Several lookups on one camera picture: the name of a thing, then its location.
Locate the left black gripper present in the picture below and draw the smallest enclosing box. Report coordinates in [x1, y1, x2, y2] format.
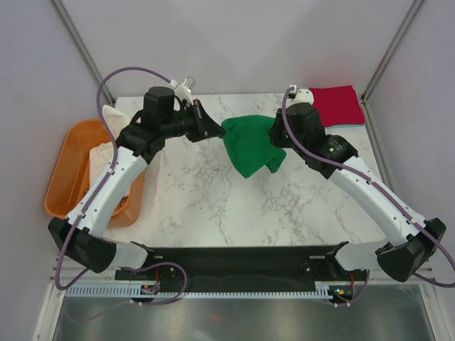
[161, 99, 226, 144]

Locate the green t shirt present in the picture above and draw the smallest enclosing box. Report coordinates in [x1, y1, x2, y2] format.
[221, 114, 287, 179]

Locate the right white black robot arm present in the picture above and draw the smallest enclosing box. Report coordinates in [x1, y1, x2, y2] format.
[269, 102, 454, 287]

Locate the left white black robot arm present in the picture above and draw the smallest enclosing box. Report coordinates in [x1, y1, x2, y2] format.
[48, 87, 225, 279]

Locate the folded red t shirt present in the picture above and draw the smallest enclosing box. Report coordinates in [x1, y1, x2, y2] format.
[310, 85, 365, 127]

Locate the folded light blue t shirt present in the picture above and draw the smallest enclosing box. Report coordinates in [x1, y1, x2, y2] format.
[324, 124, 364, 129]

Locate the white crumpled t shirt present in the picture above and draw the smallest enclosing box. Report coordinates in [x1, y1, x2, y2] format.
[89, 104, 130, 188]

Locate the orange plastic basket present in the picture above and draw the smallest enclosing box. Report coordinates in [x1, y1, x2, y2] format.
[44, 119, 146, 227]

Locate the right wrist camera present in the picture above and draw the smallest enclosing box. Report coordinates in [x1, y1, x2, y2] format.
[288, 85, 314, 105]

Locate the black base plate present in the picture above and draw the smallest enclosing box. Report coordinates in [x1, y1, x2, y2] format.
[115, 245, 366, 291]

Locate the white slotted cable duct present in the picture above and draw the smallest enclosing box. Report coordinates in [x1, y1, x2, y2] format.
[66, 282, 333, 300]

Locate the right aluminium corner post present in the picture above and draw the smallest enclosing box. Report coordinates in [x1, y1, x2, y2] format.
[359, 0, 426, 104]

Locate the aluminium corner post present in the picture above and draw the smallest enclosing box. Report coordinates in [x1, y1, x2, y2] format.
[359, 0, 426, 104]
[49, 0, 103, 86]

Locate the left aluminium corner post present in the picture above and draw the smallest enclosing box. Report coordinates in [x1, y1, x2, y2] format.
[49, 0, 103, 86]

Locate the aluminium frame rail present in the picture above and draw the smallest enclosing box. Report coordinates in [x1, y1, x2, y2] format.
[60, 257, 435, 285]

